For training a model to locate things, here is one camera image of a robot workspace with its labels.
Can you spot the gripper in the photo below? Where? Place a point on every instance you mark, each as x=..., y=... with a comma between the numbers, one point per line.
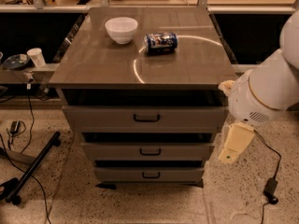
x=244, y=102

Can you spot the grey top drawer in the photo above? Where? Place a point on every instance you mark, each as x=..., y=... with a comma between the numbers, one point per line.
x=122, y=119

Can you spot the grey drawer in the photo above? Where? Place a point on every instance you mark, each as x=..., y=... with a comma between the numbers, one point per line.
x=148, y=152
x=174, y=175
x=122, y=119

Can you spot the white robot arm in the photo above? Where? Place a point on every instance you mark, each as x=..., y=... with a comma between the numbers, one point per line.
x=264, y=93

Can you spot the grey drawer cabinet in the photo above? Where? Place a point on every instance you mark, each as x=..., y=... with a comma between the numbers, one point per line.
x=97, y=71

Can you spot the grey middle drawer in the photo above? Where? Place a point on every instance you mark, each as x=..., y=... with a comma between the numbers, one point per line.
x=148, y=152

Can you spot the grey bottom drawer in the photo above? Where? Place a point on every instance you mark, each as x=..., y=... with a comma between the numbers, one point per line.
x=174, y=175

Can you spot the blue soda can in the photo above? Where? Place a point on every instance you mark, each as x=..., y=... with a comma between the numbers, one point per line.
x=160, y=42

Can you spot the black power adapter right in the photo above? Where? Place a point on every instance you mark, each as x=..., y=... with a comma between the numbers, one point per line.
x=269, y=191

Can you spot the black power adapter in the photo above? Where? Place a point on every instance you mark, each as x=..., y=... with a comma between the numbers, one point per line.
x=14, y=127
x=269, y=191

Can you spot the white ceramic bowl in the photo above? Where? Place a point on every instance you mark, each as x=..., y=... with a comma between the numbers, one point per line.
x=122, y=29

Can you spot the white paper cup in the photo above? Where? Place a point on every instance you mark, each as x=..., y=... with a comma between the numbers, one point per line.
x=36, y=56

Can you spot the dark blue bowl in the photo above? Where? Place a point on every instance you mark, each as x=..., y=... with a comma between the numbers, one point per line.
x=16, y=62

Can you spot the black power adapter left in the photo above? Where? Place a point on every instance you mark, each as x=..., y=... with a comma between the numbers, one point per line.
x=14, y=127

